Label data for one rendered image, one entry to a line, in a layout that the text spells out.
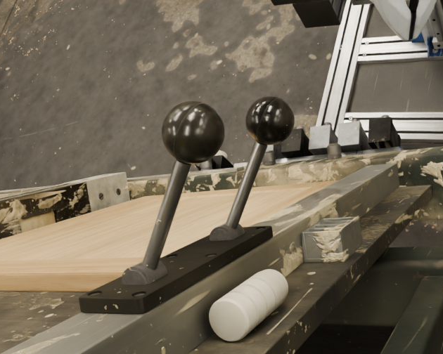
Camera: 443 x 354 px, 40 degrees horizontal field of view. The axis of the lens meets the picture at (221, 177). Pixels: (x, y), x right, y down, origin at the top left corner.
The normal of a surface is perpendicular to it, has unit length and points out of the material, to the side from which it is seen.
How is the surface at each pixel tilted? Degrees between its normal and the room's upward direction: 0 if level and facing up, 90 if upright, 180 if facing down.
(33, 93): 0
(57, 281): 33
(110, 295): 57
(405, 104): 0
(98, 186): 90
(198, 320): 90
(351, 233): 90
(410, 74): 0
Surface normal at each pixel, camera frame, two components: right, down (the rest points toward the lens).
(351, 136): -0.46, -0.42
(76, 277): -0.46, 0.14
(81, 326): -0.14, -0.99
